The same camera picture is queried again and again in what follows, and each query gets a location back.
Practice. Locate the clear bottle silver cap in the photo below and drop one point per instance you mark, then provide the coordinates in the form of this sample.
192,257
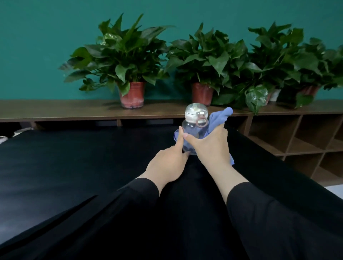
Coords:
195,120

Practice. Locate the green plant in white pot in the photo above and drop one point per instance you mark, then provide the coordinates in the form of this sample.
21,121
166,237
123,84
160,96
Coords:
273,53

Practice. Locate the person's right forearm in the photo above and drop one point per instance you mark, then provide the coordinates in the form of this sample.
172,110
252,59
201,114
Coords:
273,225

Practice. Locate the black leather bench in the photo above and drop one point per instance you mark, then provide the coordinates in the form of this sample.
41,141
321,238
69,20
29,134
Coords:
53,166

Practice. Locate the wooden shelf cabinet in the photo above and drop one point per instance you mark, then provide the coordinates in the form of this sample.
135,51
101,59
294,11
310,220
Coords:
300,139

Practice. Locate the purple cloth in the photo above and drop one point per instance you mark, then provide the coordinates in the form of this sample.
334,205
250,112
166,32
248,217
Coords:
219,118

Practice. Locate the person's left forearm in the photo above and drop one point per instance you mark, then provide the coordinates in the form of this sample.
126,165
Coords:
96,225

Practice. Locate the person's right hand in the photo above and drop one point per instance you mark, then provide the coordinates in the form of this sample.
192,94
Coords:
214,150

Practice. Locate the person's left hand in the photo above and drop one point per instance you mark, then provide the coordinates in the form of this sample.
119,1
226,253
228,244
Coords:
166,163

